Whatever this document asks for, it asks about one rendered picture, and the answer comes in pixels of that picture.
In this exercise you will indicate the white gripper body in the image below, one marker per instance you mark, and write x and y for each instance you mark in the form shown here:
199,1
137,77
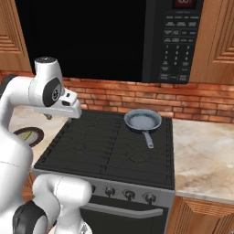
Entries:
61,110

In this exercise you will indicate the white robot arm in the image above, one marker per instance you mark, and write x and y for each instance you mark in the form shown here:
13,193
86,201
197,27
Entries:
15,158

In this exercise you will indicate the yellow butter stick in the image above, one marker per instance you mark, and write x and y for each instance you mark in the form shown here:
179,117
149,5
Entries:
27,136

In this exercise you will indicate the grey frying pan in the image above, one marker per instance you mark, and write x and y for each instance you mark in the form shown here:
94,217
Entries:
142,120

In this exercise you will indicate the black stove with hob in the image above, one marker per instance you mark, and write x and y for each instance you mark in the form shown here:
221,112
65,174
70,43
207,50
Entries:
115,146

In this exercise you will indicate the wooden base cupboard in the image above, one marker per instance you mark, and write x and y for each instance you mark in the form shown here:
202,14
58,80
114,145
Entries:
201,218
29,187

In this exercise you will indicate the black microwave oven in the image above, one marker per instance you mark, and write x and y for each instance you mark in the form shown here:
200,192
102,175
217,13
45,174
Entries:
91,36

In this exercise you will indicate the black stove knob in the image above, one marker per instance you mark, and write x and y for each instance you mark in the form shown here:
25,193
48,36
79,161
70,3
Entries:
93,189
129,194
110,191
150,198

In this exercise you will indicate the black oven door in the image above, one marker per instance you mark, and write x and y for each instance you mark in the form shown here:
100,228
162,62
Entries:
122,224

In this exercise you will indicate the wooden wall cupboard door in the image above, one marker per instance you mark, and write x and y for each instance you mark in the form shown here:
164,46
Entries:
216,39
12,33

